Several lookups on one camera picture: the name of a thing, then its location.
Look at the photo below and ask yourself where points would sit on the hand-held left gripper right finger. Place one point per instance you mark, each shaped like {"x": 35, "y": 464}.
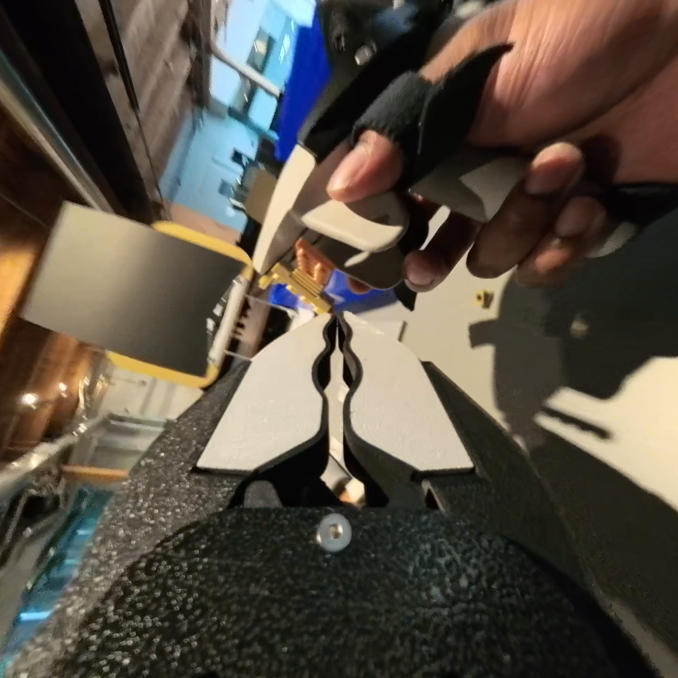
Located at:
{"x": 402, "y": 418}

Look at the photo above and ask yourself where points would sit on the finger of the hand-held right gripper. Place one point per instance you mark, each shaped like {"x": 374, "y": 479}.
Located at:
{"x": 365, "y": 228}
{"x": 288, "y": 201}

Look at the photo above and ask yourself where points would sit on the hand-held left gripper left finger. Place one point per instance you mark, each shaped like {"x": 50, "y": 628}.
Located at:
{"x": 265, "y": 418}

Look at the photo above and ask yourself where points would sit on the tan brick assembly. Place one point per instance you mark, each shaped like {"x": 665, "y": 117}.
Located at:
{"x": 280, "y": 276}

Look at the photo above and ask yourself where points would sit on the small tan brick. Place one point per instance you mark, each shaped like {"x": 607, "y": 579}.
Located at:
{"x": 580, "y": 327}
{"x": 484, "y": 300}

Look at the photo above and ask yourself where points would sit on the grey desk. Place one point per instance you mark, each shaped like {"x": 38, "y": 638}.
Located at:
{"x": 625, "y": 392}

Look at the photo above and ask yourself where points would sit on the person's right hand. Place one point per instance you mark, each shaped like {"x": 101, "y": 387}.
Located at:
{"x": 582, "y": 79}

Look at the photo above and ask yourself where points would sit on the blue plastic bin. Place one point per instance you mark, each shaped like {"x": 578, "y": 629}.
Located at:
{"x": 296, "y": 79}

